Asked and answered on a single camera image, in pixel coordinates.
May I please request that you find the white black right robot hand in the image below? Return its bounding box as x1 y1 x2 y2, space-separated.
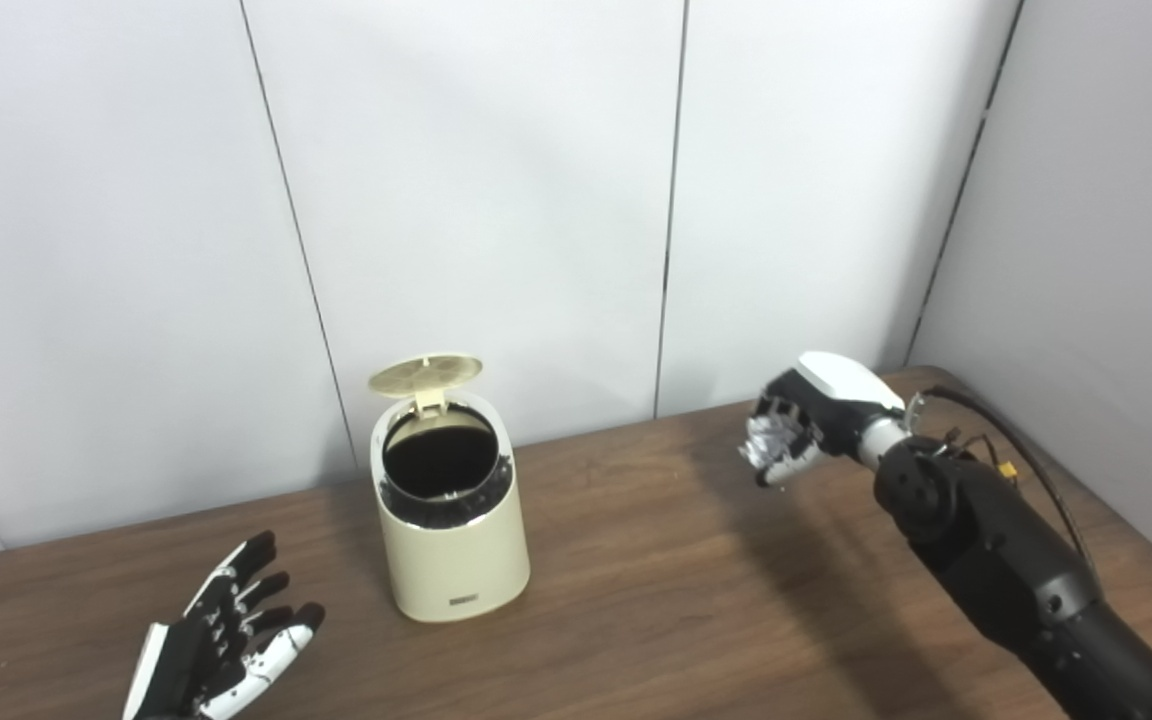
738 351 909 489

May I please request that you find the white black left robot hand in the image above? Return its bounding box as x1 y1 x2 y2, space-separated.
122 531 326 720

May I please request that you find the white paper ball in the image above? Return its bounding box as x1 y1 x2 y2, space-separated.
739 415 797 471

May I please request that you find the cream-colored desktop trash bin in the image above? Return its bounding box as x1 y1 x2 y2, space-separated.
369 390 531 623

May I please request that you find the cream round bin lid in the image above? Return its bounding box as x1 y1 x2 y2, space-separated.
367 353 484 413

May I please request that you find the black plastic bin liner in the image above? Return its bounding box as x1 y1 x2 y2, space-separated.
376 405 515 528

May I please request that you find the thin wire with yellow plug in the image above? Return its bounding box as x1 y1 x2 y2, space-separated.
941 428 1022 483

